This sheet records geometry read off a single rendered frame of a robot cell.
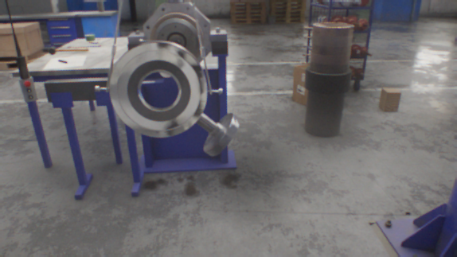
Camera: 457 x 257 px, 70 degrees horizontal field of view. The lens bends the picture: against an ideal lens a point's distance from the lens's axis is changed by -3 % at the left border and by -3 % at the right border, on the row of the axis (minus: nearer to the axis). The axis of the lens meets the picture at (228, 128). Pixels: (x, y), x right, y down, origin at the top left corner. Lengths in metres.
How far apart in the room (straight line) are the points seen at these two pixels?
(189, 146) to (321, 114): 1.34
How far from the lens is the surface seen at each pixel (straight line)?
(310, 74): 3.31
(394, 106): 4.41
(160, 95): 2.78
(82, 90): 2.46
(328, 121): 3.43
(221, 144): 1.31
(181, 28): 2.36
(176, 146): 2.95
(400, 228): 2.42
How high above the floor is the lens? 1.48
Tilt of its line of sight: 24 degrees down
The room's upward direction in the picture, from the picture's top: 1 degrees counter-clockwise
